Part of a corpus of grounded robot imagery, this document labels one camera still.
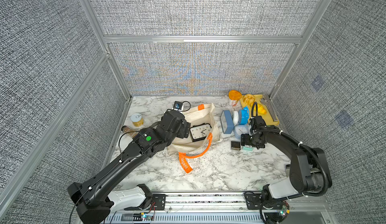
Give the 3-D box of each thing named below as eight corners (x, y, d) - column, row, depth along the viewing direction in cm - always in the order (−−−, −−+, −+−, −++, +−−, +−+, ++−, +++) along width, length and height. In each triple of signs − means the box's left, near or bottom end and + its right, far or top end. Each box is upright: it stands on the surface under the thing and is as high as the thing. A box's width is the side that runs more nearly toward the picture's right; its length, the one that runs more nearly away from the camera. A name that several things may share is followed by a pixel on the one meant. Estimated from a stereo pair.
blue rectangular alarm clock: (222, 134, 100) (225, 127, 93) (220, 118, 109) (222, 110, 101) (231, 134, 100) (234, 127, 93) (228, 118, 109) (231, 110, 101)
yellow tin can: (132, 126, 104) (129, 121, 99) (134, 118, 109) (131, 113, 103) (142, 126, 104) (140, 121, 99) (144, 118, 109) (142, 113, 103)
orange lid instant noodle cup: (228, 106, 113) (231, 99, 107) (227, 97, 119) (229, 90, 113) (240, 106, 113) (242, 99, 107) (237, 97, 119) (240, 90, 113)
